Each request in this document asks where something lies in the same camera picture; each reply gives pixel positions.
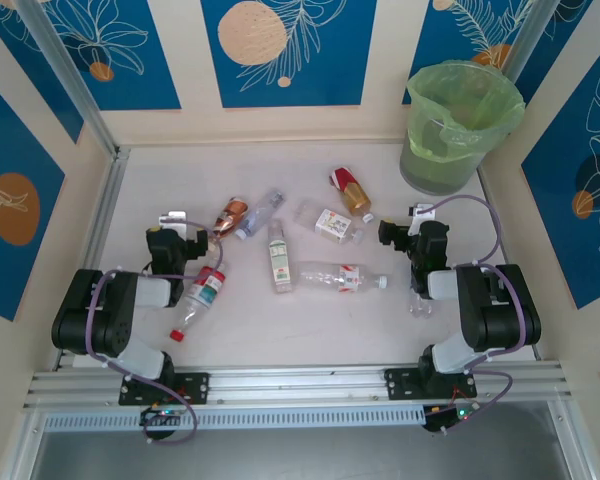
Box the clear bottle red cap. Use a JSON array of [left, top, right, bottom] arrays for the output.
[[168, 245, 230, 343]]

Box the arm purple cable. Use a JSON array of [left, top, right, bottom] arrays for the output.
[[414, 193, 540, 436], [86, 217, 226, 446]]

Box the grey slotted cable duct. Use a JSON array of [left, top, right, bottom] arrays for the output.
[[43, 405, 427, 432]]

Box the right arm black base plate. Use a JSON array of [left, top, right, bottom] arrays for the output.
[[383, 367, 479, 401]]

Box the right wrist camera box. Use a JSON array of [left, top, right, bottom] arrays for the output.
[[408, 203, 438, 236]]

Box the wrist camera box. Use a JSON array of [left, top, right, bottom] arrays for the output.
[[408, 203, 438, 236], [158, 210, 189, 236]]

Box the aluminium mounting rail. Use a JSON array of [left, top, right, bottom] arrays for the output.
[[22, 359, 576, 412]]

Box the aluminium frame post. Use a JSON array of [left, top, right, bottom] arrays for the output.
[[17, 0, 120, 157], [499, 0, 554, 84]]

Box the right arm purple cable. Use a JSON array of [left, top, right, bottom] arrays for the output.
[[414, 193, 540, 436]]

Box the grey metal panel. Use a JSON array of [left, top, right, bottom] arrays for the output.
[[27, 402, 579, 480]]

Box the clear bottle red white label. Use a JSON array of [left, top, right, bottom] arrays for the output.
[[295, 260, 390, 295]]

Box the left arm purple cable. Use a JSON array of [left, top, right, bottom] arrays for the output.
[[86, 217, 226, 446]]

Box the aluminium table side rail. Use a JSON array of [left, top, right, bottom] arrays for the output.
[[78, 147, 131, 274]]

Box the translucent plastic bin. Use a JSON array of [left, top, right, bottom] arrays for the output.
[[398, 59, 526, 196]]

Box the green plastic bin liner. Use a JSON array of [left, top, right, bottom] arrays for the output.
[[405, 59, 526, 164]]

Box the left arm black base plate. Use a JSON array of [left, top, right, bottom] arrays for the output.
[[118, 372, 211, 406]]

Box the clear bottle white green label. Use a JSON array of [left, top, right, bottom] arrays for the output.
[[267, 219, 295, 295]]

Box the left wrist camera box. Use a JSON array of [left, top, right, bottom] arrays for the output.
[[158, 210, 189, 236]]

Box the amber bottle red white label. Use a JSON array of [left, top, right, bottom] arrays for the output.
[[328, 165, 376, 225]]

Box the clear bottle blue cola label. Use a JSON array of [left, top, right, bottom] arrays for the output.
[[408, 287, 435, 320]]

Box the copper label plastic bottle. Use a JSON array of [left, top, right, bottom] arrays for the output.
[[213, 196, 250, 240]]

